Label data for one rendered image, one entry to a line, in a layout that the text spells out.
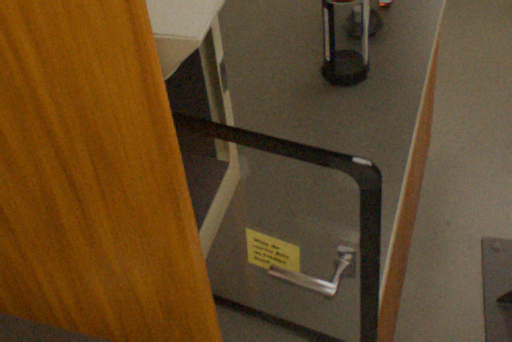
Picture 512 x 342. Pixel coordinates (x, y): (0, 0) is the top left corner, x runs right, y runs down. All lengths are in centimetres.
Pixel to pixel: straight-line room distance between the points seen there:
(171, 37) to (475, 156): 209
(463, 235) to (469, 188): 21
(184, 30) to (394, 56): 93
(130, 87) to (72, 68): 7
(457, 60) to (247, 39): 159
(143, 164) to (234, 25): 101
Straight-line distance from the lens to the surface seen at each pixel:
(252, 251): 103
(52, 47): 79
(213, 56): 125
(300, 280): 94
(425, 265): 248
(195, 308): 107
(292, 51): 172
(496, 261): 250
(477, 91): 308
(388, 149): 147
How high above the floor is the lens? 197
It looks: 41 degrees down
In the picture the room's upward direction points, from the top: 11 degrees counter-clockwise
